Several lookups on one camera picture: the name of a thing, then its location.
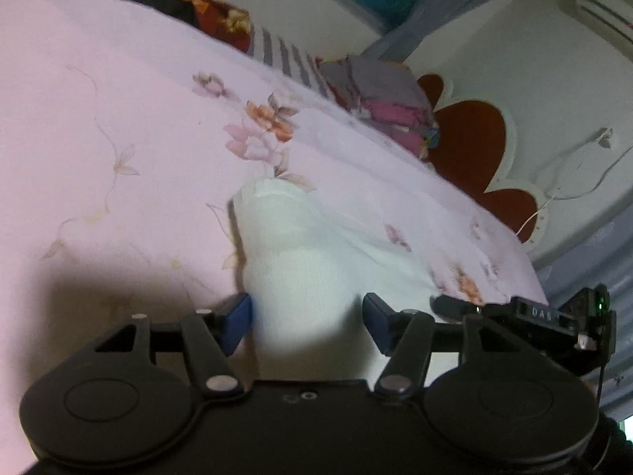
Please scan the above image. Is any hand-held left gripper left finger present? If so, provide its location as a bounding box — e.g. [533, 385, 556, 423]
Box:
[92, 292, 253, 399]

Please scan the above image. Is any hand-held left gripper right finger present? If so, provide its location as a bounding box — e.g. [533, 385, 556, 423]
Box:
[362, 293, 526, 401]

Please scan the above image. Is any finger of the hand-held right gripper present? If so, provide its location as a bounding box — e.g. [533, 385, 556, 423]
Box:
[429, 295, 489, 319]

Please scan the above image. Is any small white garment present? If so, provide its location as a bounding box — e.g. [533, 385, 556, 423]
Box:
[226, 178, 448, 382]

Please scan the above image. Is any red and white headboard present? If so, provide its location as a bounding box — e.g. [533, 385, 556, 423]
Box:
[417, 73, 551, 254]

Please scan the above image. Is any magenta folded cloth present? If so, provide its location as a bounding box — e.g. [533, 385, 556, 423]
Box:
[358, 98, 437, 158]

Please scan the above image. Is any pink floral bed sheet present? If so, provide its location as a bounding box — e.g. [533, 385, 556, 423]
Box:
[0, 0, 550, 407]

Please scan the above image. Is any grey folded cloth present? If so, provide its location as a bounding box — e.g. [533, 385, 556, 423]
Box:
[320, 54, 432, 112]

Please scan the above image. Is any grey striped pillow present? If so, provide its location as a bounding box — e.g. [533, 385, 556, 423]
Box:
[248, 26, 338, 96]

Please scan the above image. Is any grey curtain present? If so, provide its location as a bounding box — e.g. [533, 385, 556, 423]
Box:
[363, 0, 458, 63]

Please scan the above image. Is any red floral blanket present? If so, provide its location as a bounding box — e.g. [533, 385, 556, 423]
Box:
[142, 0, 254, 53]

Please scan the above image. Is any white air conditioner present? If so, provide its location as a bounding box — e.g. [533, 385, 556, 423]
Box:
[572, 0, 633, 44]

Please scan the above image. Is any white cable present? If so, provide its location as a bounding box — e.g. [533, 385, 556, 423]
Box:
[513, 127, 633, 239]

